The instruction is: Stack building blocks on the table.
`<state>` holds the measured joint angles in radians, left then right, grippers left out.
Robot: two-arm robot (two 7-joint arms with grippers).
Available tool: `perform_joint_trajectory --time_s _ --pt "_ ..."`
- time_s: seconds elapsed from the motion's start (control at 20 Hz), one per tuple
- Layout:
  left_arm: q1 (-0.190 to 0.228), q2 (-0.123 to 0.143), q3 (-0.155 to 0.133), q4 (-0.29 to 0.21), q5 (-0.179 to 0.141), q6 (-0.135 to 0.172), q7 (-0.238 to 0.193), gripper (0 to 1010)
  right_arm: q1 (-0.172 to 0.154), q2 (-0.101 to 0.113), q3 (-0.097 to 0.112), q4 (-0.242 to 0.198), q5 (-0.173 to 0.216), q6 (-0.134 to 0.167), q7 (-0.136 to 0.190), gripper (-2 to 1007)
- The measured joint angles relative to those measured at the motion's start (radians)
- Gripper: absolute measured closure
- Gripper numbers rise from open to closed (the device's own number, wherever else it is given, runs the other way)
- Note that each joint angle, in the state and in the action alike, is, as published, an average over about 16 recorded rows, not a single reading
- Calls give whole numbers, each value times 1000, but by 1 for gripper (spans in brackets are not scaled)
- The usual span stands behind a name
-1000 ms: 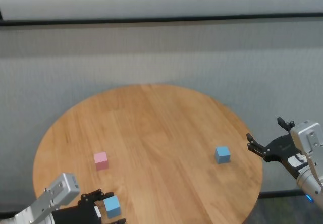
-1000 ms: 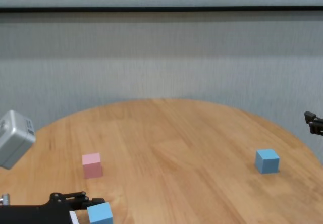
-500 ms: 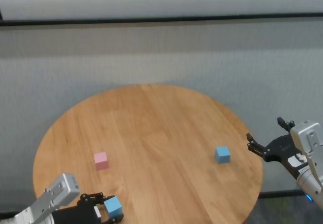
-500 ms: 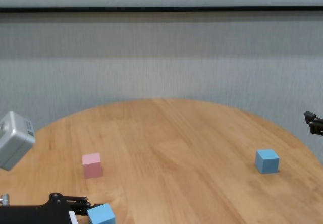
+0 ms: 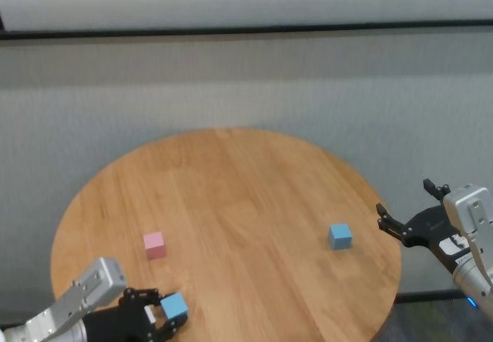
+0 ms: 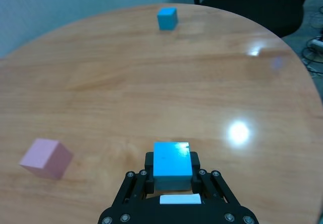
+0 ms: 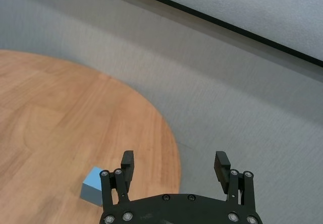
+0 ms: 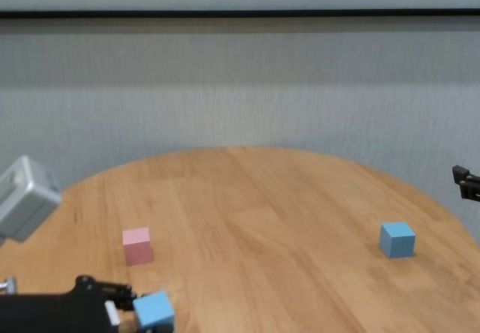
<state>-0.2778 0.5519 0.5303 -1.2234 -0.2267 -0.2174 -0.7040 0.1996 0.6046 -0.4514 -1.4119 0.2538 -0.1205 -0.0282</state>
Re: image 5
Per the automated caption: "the black horizontal wall rail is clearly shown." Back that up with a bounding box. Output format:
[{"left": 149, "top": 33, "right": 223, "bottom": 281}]
[{"left": 0, "top": 18, "right": 493, "bottom": 42}]

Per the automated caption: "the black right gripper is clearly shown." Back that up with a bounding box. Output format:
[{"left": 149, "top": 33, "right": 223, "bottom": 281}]
[{"left": 376, "top": 179, "right": 473, "bottom": 277}]

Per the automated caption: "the blue building block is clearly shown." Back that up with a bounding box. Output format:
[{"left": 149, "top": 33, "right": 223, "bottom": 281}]
[
  {"left": 159, "top": 292, "right": 189, "bottom": 321},
  {"left": 327, "top": 223, "right": 353, "bottom": 251}
]

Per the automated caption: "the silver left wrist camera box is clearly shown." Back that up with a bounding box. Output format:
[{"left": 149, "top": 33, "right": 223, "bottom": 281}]
[{"left": 25, "top": 256, "right": 128, "bottom": 334}]

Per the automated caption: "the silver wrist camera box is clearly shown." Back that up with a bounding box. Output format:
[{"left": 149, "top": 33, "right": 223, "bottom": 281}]
[
  {"left": 25, "top": 256, "right": 128, "bottom": 334},
  {"left": 442, "top": 183, "right": 493, "bottom": 281}
]

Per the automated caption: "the pink building block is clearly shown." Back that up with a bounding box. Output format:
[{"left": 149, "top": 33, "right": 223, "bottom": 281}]
[{"left": 143, "top": 231, "right": 168, "bottom": 261}]

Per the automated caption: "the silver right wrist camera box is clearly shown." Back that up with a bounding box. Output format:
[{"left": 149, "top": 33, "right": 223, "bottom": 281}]
[{"left": 442, "top": 183, "right": 493, "bottom": 281}]

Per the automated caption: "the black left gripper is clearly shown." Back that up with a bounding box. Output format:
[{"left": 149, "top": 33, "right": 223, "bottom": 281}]
[{"left": 82, "top": 287, "right": 189, "bottom": 342}]

